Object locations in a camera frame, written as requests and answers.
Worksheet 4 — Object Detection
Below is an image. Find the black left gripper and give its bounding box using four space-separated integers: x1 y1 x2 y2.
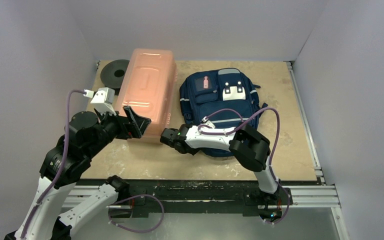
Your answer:
85 104 151 158

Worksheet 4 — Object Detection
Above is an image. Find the pink pen toy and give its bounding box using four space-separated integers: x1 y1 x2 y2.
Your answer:
203 76 209 89

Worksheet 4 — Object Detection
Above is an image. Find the navy blue student backpack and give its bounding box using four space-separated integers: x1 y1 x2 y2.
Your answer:
179 68 269 158

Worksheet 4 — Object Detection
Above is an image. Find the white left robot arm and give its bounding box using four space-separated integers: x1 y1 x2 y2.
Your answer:
4 106 152 240

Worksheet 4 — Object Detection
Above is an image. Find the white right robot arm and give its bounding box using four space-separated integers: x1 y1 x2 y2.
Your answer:
160 122 281 204

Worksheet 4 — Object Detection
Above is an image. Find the pink translucent storage box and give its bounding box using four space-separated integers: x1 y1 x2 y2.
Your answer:
114 48 177 144

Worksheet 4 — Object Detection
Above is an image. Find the black filament spool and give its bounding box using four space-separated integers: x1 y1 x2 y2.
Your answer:
100 59 130 90

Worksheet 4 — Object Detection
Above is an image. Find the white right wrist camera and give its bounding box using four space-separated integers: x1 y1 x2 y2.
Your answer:
200 116 216 129

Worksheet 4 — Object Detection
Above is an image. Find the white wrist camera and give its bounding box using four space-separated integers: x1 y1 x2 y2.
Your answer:
200 116 216 129
83 87 116 116

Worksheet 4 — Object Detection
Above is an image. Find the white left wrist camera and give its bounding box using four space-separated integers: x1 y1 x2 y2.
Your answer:
83 87 116 116

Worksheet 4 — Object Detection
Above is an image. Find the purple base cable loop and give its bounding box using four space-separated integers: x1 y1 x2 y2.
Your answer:
108 194 165 234

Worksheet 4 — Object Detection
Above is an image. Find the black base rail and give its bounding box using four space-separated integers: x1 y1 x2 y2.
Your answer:
72 177 322 218

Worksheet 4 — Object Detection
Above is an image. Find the aluminium frame rail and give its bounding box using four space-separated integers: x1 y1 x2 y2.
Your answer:
288 185 340 208

